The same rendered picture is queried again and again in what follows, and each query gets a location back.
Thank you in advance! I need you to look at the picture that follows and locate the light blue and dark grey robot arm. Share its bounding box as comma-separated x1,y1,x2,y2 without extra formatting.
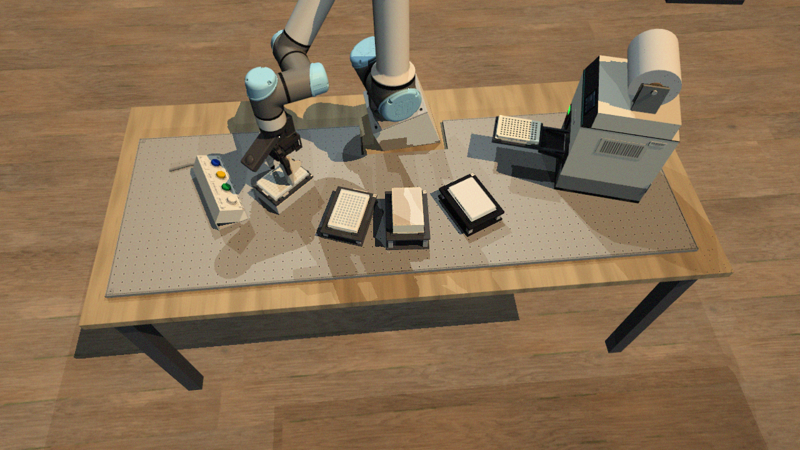
241,0,422,172

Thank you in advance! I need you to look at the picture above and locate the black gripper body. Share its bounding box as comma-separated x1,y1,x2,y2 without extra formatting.
259,111,303,162

